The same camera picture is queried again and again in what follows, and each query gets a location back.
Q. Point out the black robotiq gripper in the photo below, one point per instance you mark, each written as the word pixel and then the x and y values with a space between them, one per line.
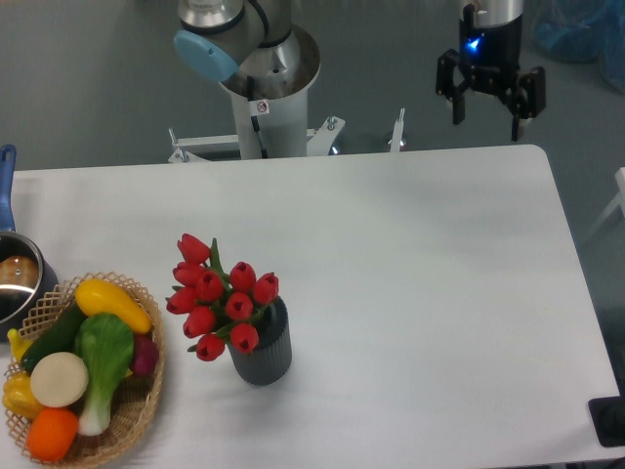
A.
pixel 488 60

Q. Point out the red tulip bouquet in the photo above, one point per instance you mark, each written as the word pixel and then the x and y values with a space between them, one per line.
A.
pixel 222 308

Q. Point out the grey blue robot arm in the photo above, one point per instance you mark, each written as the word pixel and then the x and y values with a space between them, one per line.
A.
pixel 486 13

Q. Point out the dark grey ribbed vase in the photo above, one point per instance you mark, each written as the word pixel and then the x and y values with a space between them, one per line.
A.
pixel 272 357

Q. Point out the blue plastic bag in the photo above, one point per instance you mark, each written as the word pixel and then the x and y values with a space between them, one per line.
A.
pixel 583 32

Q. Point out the white furniture leg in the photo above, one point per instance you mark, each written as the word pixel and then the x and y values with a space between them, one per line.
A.
pixel 610 216

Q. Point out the black device at table edge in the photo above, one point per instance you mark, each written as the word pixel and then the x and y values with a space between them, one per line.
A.
pixel 608 420

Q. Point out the purple red radish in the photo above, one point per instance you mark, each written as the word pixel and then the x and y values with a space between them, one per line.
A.
pixel 146 356

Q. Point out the yellow squash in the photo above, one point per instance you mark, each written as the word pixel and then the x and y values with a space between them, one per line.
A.
pixel 97 296

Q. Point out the green bok choy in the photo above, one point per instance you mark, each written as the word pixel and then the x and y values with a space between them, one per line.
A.
pixel 105 344

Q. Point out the woven wicker basket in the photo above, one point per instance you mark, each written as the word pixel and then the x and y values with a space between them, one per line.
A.
pixel 134 403

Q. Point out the dark green cucumber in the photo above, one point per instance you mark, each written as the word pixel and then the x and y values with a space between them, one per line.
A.
pixel 59 337

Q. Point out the round cream white vegetable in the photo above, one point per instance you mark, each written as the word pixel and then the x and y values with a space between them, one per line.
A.
pixel 59 380

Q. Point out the yellow banana tip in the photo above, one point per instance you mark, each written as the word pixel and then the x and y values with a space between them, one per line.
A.
pixel 18 344

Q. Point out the orange fruit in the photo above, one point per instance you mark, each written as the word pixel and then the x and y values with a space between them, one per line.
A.
pixel 51 434

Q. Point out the yellow bell pepper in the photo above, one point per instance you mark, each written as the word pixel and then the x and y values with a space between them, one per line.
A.
pixel 18 397

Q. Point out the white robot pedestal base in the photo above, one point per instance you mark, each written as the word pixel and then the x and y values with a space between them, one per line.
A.
pixel 267 65

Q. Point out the blue handled saucepan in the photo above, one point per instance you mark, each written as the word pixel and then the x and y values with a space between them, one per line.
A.
pixel 25 274

